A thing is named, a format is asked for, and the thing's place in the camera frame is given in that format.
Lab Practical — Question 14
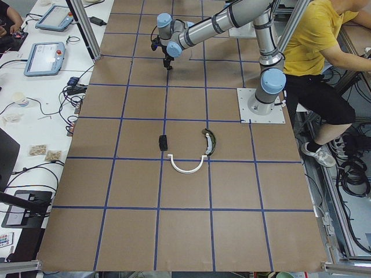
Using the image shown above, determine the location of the aluminium frame post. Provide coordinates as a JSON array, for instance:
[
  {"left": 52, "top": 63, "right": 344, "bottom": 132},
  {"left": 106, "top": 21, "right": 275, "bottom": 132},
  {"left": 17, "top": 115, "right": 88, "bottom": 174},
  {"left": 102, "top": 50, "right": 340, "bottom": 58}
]
[{"left": 66, "top": 0, "right": 101, "bottom": 61}]

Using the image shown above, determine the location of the white curved plastic part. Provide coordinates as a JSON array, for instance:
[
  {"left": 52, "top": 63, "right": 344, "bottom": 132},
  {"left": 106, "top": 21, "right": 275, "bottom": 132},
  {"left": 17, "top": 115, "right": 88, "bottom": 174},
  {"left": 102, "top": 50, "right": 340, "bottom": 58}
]
[{"left": 167, "top": 153, "right": 208, "bottom": 174}]

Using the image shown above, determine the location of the upper teach pendant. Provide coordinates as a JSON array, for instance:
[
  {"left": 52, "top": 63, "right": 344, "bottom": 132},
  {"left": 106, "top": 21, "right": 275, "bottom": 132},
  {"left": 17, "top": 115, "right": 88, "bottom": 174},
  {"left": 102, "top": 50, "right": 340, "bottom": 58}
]
[{"left": 35, "top": 5, "right": 74, "bottom": 32}]

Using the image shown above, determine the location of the olive brake shoe part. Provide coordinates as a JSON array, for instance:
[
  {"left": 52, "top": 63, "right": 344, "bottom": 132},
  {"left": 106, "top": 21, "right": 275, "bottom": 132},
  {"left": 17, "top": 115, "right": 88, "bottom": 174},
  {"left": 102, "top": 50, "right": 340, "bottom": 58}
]
[{"left": 202, "top": 128, "right": 217, "bottom": 156}]

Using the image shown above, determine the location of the person in yellow shirt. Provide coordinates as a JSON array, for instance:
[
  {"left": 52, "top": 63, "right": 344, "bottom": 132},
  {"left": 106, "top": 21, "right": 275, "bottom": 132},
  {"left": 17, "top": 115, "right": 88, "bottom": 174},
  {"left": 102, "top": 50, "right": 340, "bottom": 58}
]
[{"left": 284, "top": 0, "right": 370, "bottom": 167}]

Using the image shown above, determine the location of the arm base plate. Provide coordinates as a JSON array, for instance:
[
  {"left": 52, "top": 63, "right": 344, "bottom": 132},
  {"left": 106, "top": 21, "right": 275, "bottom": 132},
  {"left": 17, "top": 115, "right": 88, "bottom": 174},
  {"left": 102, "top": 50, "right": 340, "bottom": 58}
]
[{"left": 237, "top": 88, "right": 286, "bottom": 125}]

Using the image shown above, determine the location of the black power adapter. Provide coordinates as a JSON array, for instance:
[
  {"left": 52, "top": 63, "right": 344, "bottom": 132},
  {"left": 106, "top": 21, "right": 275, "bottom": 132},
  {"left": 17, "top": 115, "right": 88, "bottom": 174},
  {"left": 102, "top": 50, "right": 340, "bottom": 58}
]
[{"left": 89, "top": 16, "right": 107, "bottom": 26}]

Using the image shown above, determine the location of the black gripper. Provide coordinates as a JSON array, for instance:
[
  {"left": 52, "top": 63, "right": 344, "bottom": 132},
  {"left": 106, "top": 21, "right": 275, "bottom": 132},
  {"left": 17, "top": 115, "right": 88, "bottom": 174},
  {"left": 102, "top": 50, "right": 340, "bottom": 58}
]
[{"left": 163, "top": 54, "right": 174, "bottom": 70}]

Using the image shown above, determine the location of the teach pendant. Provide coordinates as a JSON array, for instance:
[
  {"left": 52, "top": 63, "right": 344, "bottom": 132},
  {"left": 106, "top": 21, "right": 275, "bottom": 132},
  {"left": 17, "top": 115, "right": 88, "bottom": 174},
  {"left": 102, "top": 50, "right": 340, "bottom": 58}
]
[
  {"left": 24, "top": 42, "right": 65, "bottom": 77},
  {"left": 35, "top": 5, "right": 74, "bottom": 32}
]

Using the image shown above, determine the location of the black rectangular plastic part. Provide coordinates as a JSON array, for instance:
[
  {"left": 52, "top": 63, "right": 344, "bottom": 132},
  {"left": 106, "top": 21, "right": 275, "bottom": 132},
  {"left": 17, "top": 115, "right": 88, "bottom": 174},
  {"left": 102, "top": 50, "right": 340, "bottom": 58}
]
[{"left": 159, "top": 134, "right": 168, "bottom": 151}]

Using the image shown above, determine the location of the lower teach pendant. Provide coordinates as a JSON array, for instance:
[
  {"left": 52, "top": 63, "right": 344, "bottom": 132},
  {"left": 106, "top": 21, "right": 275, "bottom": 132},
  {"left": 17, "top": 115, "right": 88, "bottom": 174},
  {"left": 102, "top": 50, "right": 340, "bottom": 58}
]
[{"left": 24, "top": 42, "right": 65, "bottom": 77}]

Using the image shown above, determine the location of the black monitor stand base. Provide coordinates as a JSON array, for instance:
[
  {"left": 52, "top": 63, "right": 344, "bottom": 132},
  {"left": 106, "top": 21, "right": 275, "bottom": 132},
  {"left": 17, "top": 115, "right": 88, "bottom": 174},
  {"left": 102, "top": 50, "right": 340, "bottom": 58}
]
[{"left": 1, "top": 190, "right": 53, "bottom": 228}]

